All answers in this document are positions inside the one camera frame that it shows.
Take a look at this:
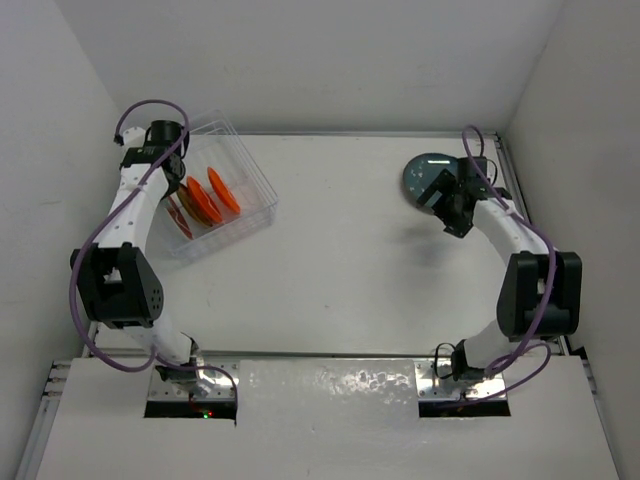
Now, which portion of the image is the teal red patterned plate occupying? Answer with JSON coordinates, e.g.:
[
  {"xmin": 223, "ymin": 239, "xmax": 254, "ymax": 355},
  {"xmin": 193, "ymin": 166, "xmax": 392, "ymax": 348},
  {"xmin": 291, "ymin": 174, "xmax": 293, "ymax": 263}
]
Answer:
[{"xmin": 401, "ymin": 153, "xmax": 458, "ymax": 218}]

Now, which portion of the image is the yellow patterned plate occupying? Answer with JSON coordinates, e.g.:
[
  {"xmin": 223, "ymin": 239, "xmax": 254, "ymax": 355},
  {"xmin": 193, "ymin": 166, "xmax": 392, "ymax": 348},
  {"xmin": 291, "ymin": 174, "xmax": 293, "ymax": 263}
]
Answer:
[{"xmin": 176, "ymin": 184, "xmax": 213, "ymax": 228}]

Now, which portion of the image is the orange plate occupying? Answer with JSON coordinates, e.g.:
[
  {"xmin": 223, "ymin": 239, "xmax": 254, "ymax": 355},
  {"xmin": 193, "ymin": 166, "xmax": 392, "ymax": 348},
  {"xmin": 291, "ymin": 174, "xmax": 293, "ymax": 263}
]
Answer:
[
  {"xmin": 186, "ymin": 176, "xmax": 223, "ymax": 224},
  {"xmin": 207, "ymin": 167, "xmax": 242, "ymax": 215}
]

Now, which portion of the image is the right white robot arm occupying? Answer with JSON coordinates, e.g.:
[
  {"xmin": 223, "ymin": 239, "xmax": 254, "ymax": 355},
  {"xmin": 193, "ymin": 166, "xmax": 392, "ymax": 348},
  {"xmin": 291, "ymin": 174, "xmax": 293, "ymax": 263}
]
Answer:
[{"xmin": 402, "ymin": 153, "xmax": 583, "ymax": 380}]

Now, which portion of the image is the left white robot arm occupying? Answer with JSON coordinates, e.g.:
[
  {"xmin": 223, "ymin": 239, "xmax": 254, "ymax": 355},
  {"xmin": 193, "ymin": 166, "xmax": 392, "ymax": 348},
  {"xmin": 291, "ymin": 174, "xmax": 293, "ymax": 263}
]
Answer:
[{"xmin": 69, "ymin": 120, "xmax": 193, "ymax": 368}]

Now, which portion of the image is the foil covered front panel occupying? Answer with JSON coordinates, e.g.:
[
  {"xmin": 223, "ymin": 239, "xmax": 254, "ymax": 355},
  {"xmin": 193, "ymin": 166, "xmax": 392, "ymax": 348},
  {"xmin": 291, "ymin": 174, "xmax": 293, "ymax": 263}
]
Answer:
[{"xmin": 144, "ymin": 353, "xmax": 511, "ymax": 420}]

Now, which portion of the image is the white wire dish rack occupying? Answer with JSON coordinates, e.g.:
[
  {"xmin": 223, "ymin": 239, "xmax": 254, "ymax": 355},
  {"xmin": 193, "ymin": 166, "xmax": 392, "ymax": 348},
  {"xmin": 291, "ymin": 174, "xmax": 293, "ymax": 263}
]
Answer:
[{"xmin": 154, "ymin": 110, "xmax": 277, "ymax": 263}]

